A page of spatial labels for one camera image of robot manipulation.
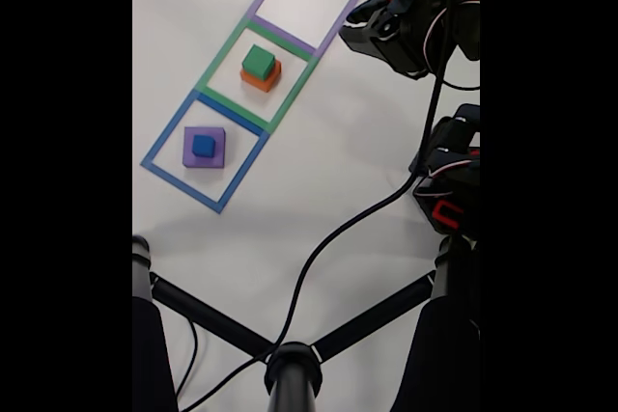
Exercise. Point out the green foam cube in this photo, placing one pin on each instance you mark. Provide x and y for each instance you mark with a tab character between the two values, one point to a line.
258	62

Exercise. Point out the orange foam block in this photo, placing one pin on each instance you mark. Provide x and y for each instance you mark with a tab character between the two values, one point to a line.
263	84

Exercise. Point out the purple foam block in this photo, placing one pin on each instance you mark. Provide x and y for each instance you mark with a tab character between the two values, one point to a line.
219	156

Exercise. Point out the small blue foam cube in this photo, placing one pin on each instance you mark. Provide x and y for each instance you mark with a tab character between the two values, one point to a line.
203	145

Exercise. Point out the green tape square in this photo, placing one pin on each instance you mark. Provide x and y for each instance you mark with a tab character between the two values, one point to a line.
224	55

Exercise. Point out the red table clamp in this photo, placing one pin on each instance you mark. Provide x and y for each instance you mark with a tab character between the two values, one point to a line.
439	213

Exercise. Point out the blue tape square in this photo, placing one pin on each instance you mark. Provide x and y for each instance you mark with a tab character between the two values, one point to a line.
161	142

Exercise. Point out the black tripod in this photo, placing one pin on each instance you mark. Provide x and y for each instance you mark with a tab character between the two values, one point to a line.
289	373

